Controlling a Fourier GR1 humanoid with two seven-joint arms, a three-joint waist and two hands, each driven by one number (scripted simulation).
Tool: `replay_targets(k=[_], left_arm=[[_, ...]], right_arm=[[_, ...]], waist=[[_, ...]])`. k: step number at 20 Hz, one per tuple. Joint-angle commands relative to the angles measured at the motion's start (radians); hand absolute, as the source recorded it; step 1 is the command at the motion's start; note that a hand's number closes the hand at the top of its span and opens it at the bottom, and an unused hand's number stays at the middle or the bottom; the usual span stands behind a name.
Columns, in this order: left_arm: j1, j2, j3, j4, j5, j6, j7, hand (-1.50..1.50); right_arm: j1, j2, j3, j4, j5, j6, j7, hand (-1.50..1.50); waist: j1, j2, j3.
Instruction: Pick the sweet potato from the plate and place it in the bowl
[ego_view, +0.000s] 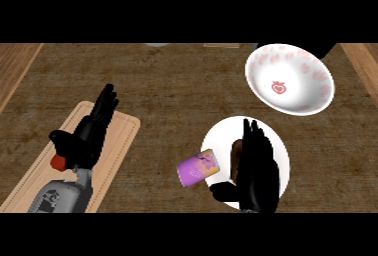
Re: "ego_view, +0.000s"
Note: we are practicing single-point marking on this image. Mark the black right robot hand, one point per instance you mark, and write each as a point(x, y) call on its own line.
point(259, 166)

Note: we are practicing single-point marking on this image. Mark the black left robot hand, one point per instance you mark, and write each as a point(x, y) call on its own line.
point(89, 136)

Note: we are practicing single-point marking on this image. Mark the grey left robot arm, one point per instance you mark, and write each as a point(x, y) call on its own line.
point(61, 196)

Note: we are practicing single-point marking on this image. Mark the brown sweet potato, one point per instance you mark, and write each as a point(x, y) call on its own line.
point(237, 156)

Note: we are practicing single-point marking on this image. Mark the white oval plate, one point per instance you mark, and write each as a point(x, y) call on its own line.
point(222, 136)

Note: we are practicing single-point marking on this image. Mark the white bowl with strawberry print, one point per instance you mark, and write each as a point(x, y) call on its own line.
point(290, 83)

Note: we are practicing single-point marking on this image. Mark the pale wooden cutting board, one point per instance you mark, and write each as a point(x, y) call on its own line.
point(116, 133)

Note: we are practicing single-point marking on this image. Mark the red vegetable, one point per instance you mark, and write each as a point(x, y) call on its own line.
point(58, 163)

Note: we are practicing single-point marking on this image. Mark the purple box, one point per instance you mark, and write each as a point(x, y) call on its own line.
point(198, 168)

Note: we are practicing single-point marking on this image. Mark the grey object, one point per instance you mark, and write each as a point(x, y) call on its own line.
point(157, 44)

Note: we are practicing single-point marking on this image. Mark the pale wooden object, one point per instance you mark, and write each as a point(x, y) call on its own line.
point(222, 45)

